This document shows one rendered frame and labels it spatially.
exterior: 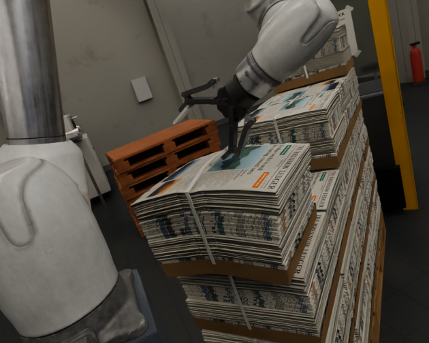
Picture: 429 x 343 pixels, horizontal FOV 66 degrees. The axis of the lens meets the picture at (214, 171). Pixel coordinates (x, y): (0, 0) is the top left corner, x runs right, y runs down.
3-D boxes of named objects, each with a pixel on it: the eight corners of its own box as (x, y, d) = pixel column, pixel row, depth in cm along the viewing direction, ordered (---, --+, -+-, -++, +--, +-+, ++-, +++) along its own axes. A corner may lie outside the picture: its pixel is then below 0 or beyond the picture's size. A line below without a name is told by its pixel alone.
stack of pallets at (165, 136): (212, 177, 423) (191, 118, 400) (239, 190, 353) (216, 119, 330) (130, 216, 391) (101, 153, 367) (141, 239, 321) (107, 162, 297)
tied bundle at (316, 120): (245, 180, 138) (229, 128, 131) (267, 154, 161) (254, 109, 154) (340, 169, 118) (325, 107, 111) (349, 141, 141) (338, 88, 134)
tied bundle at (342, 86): (267, 154, 161) (254, 109, 154) (284, 134, 184) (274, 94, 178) (349, 141, 141) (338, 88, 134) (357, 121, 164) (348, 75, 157)
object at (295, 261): (223, 275, 78) (220, 260, 76) (264, 212, 101) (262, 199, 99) (290, 287, 70) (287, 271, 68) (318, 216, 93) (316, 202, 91)
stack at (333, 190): (251, 460, 117) (168, 268, 93) (317, 256, 209) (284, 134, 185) (371, 506, 96) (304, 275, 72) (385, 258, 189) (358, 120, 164)
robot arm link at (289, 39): (289, 93, 66) (283, 60, 75) (355, 32, 56) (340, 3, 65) (248, 62, 62) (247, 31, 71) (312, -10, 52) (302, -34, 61)
